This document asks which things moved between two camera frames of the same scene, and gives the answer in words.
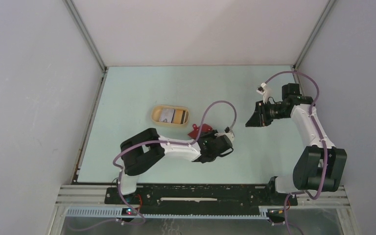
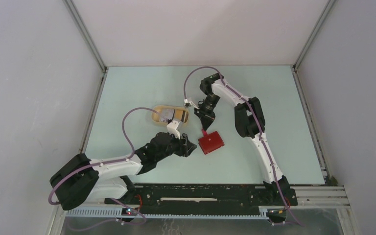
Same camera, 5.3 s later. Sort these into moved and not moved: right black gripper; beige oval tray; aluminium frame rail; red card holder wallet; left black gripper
Moved: left black gripper; right black gripper; red card holder wallet
Not moved: beige oval tray; aluminium frame rail
